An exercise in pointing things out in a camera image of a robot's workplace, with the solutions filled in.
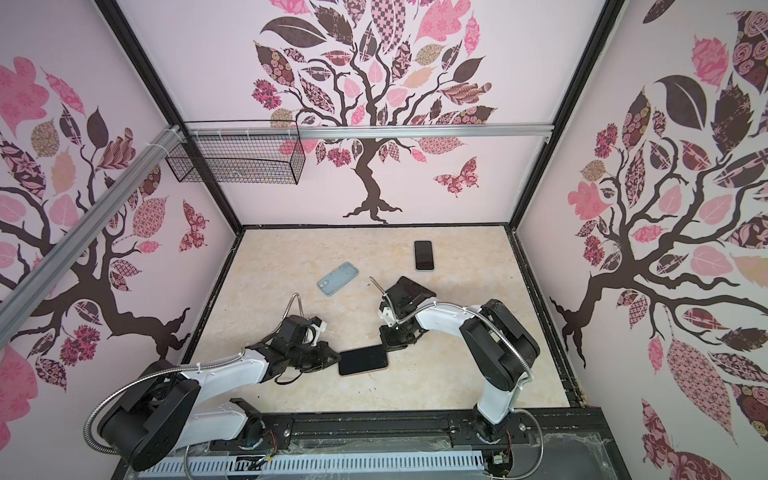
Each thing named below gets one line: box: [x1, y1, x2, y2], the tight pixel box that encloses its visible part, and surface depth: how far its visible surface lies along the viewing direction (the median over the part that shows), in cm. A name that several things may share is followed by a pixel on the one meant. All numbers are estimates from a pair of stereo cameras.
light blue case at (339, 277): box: [317, 262, 359, 297], surface depth 107 cm
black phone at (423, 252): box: [414, 240, 435, 270], surface depth 114 cm
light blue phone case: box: [413, 240, 435, 272], surface depth 113 cm
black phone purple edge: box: [338, 344, 388, 376], surface depth 86 cm
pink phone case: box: [338, 344, 388, 377], surface depth 86 cm
